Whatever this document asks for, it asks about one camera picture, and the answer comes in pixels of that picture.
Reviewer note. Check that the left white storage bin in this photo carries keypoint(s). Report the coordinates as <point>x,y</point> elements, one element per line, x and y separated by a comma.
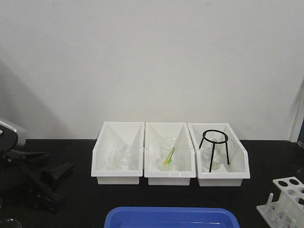
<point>116,134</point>

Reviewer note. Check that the white storage bin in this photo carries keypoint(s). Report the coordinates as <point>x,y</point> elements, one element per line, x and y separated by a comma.
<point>228,175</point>
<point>154,132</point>
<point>116,134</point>

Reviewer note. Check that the middle white storage bin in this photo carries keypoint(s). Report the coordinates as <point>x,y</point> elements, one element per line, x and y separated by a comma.
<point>154,132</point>

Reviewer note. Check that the green plastic spoon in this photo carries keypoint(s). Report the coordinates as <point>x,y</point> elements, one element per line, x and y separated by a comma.
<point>170,156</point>

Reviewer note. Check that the yellow plastic spoon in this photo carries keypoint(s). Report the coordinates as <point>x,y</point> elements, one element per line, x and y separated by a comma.
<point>173,148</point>

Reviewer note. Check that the white test tube rack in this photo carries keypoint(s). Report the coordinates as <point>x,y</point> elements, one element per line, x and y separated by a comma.
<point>288,211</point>

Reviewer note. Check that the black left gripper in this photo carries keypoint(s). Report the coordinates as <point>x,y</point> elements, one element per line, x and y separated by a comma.
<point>18,174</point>

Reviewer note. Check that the glassware in left bin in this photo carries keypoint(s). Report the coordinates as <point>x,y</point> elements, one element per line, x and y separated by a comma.
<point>123,158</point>

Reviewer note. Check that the glass flask in right bin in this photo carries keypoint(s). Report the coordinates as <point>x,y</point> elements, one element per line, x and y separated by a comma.
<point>212,155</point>

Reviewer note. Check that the glass beaker on counter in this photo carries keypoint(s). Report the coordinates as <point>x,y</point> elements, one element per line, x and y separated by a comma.
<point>10,223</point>

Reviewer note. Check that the clear beaker in middle bin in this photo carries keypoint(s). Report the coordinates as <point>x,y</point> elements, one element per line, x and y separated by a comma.
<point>169,150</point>

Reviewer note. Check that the right white storage bin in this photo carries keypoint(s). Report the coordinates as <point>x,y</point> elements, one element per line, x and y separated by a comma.
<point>228,175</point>

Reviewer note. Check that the blue plastic tray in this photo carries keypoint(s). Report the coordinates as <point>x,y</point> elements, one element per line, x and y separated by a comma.
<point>170,217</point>

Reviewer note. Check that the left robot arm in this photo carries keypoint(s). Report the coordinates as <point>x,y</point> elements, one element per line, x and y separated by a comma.
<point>13,137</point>

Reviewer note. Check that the black wire tripod stand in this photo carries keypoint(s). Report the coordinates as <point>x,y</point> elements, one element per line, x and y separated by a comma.
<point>225,141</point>

